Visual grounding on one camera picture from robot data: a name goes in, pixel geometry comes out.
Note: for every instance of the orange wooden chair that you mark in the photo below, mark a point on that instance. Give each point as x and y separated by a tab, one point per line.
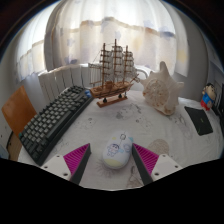
16	111

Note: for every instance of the white cartoon-print computer mouse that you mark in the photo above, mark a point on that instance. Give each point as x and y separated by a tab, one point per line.
117	150

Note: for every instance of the wooden sailing ship model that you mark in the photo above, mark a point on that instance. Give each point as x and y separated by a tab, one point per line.
110	89

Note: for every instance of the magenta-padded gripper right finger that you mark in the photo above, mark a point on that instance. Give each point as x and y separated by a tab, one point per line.
146	160

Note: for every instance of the white radiator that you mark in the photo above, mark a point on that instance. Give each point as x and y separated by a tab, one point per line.
58	81

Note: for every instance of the white sheer curtain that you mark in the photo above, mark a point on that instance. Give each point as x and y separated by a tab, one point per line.
113	30

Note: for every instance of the black mouse pad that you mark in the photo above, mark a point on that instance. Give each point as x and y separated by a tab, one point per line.
199	120

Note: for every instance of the black mechanical keyboard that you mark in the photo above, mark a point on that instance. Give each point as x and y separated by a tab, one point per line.
53	123

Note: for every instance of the white printed tablecloth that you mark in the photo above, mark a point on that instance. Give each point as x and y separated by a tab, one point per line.
140	123

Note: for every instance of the large white conch shell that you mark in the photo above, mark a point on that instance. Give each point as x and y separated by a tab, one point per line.
163	91

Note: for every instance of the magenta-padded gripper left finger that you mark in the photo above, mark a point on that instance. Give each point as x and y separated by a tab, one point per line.
77	159

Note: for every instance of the cartoon boy figure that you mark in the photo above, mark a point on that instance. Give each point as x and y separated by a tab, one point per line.
208	97

